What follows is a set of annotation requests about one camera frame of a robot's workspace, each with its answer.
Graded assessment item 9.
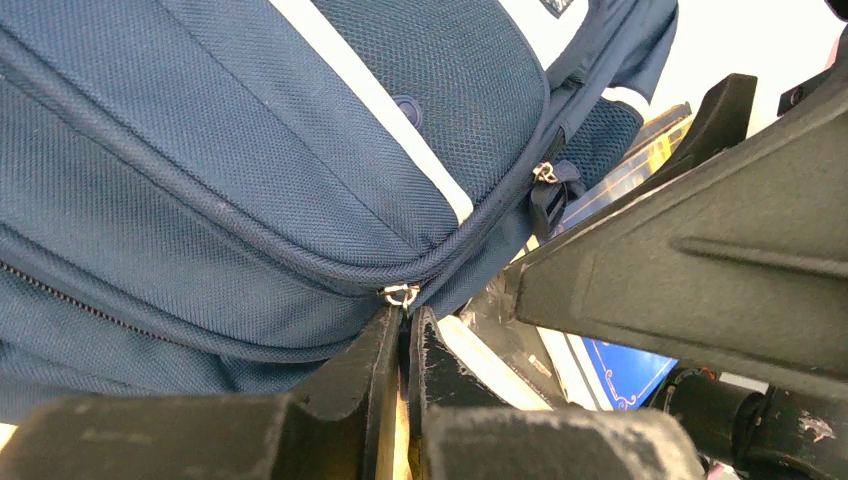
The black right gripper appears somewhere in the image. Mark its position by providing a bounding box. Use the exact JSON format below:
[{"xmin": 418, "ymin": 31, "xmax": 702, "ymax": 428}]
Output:
[{"xmin": 506, "ymin": 79, "xmax": 847, "ymax": 479}]

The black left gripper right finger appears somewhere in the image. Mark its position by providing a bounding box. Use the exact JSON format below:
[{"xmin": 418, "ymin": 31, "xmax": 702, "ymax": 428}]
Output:
[{"xmin": 409, "ymin": 308, "xmax": 705, "ymax": 479}]

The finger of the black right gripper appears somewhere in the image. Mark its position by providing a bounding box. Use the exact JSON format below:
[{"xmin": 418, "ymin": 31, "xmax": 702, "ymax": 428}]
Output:
[{"xmin": 635, "ymin": 73, "xmax": 758, "ymax": 195}]

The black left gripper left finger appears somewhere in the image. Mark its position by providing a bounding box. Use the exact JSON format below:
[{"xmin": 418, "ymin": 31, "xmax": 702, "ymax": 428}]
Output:
[{"xmin": 1, "ymin": 307, "xmax": 403, "ymax": 479}]

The navy blue student backpack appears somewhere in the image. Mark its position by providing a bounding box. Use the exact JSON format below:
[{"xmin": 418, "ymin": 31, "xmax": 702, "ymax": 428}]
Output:
[{"xmin": 1, "ymin": 1, "xmax": 679, "ymax": 424}]

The blue Animal Farm book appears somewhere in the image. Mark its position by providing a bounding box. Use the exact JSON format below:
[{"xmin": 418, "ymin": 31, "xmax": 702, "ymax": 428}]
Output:
[{"xmin": 537, "ymin": 103, "xmax": 694, "ymax": 410}]

